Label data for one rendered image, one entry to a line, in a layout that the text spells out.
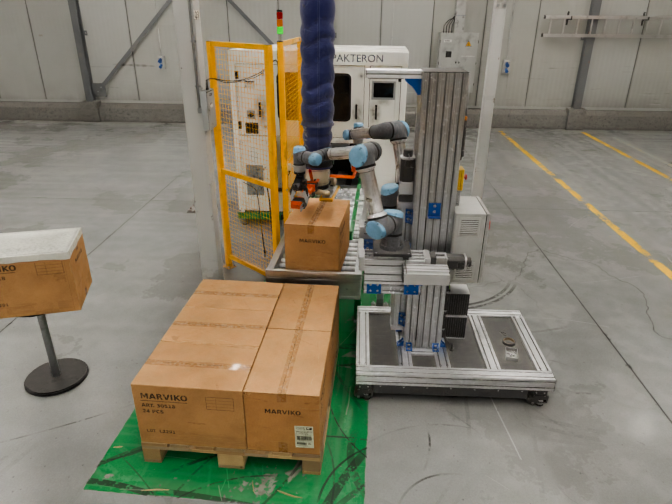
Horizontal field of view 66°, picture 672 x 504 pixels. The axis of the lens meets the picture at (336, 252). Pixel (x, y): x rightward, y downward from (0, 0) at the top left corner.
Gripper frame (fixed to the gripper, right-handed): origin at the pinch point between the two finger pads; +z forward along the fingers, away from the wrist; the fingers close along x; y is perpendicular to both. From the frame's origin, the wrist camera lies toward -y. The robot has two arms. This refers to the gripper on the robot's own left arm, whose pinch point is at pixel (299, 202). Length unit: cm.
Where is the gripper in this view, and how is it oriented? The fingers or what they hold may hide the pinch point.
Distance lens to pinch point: 332.8
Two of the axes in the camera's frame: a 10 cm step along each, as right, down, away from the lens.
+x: -9.8, -0.9, 1.6
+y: 1.8, -4.1, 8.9
